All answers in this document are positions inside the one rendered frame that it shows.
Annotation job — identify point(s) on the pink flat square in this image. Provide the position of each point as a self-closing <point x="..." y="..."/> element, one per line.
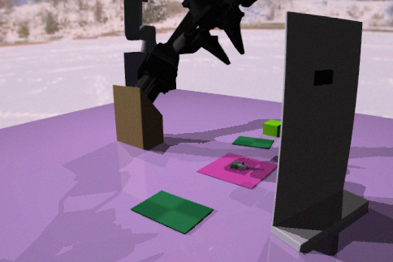
<point x="256" y="171"/>

